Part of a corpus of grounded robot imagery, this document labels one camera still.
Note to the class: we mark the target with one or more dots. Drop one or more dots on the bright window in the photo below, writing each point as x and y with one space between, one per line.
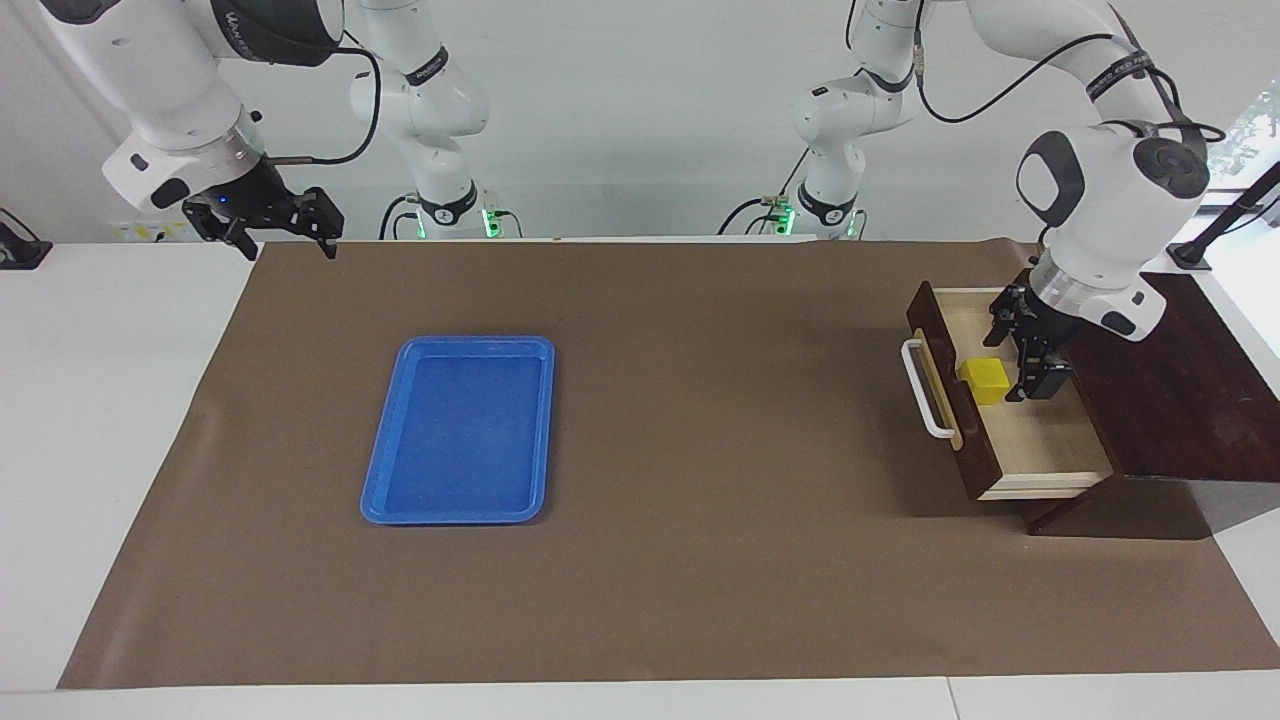
1250 130

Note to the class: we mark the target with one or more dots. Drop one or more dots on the yellow block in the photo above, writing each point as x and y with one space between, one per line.
985 380

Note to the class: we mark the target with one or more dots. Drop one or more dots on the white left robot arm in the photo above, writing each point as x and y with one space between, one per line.
1100 200

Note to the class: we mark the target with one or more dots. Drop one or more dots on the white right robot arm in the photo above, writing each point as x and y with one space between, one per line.
160 80

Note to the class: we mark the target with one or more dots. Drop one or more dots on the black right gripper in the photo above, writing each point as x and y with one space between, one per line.
255 200

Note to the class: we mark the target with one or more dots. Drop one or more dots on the blue plastic tray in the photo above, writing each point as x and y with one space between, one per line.
440 430

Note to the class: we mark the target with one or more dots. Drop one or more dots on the white socket strip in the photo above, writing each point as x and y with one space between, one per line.
140 232

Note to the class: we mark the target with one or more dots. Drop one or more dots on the black stand with pole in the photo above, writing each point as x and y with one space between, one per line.
1190 255

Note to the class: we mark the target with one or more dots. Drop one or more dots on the black stand base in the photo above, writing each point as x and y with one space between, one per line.
20 255

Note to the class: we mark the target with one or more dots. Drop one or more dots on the dark wooden cabinet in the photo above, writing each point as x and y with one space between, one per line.
1200 400

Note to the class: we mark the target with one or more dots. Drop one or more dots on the dark wooden drawer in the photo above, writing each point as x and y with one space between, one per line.
1040 445

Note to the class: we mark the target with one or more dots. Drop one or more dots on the brown paper table mat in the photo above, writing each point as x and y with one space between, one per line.
700 450

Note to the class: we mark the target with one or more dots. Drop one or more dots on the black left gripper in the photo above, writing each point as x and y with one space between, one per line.
1045 322

